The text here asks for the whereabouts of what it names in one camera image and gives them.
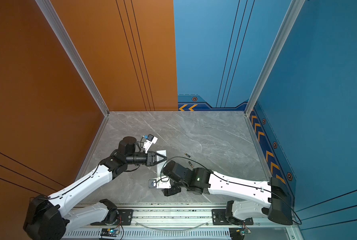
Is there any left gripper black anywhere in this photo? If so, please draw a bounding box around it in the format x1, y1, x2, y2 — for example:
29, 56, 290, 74
126, 150, 167, 167

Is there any white remote control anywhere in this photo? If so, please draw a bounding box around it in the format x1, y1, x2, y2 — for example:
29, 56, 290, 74
156, 150, 167, 180

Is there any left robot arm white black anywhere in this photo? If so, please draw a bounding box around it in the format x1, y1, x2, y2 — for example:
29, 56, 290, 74
23, 137, 167, 240

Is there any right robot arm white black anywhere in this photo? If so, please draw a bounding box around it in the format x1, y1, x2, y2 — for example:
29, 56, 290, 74
160, 161, 293, 226

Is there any left circuit board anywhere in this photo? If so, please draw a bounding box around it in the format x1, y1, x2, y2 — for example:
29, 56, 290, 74
99, 228, 121, 240

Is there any circuit board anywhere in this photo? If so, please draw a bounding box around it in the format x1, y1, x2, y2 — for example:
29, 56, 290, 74
99, 228, 121, 240
229, 228, 251, 240

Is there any right circuit board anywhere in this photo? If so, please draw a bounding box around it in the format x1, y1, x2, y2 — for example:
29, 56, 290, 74
229, 228, 251, 240

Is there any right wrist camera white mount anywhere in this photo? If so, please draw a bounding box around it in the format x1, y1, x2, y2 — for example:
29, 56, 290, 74
148, 177, 171, 189

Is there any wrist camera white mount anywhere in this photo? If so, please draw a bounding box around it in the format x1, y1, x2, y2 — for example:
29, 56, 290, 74
141, 134, 158, 153
148, 177, 171, 189

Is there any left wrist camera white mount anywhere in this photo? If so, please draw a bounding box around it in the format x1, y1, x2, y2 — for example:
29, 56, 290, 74
141, 134, 158, 153

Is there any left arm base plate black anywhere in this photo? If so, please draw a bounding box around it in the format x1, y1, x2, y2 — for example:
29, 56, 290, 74
90, 209, 133, 226

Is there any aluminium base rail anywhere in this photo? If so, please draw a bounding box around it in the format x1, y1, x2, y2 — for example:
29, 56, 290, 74
46, 205, 299, 230

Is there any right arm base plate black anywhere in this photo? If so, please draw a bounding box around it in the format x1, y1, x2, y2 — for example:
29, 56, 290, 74
211, 209, 254, 226

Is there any white slotted cable duct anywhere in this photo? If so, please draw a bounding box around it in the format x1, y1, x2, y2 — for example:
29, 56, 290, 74
62, 228, 231, 240

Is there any left aluminium corner post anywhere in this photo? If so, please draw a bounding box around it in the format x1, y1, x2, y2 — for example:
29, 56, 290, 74
35, 0, 109, 117

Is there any aluminium corner post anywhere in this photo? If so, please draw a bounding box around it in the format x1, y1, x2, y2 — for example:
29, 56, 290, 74
35, 0, 109, 117
244, 0, 305, 117

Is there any right aluminium corner post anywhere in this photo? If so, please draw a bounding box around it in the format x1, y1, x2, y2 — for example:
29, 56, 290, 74
244, 0, 305, 117

